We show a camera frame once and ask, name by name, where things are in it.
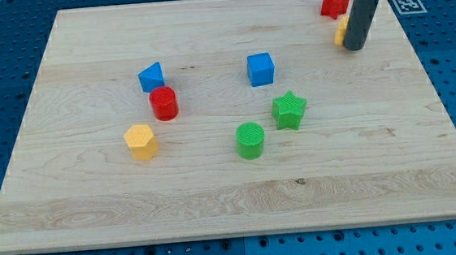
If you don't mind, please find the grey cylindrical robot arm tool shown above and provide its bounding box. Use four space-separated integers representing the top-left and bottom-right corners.
343 0 379 51

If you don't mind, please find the blue cube block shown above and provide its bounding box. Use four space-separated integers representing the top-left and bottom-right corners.
246 52 275 87

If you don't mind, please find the yellow hexagon block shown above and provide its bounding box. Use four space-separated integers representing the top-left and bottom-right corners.
124 124 159 161

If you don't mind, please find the white fiducial marker tag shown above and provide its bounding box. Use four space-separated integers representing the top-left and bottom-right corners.
392 0 428 15

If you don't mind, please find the green star block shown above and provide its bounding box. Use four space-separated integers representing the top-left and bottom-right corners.
271 91 307 130

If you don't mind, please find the yellow block behind tool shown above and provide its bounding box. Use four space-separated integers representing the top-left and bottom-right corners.
334 15 349 46

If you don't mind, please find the green cylinder block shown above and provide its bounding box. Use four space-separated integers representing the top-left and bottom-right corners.
236 122 265 160

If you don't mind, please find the blue triangular prism block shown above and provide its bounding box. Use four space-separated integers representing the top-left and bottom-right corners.
137 62 165 93

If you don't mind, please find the red cylinder block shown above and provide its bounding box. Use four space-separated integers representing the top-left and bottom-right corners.
149 86 180 121

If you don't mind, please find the red star block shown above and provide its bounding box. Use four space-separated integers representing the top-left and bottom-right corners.
320 0 350 19

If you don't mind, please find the wooden board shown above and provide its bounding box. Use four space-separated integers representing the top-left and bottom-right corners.
0 0 456 255

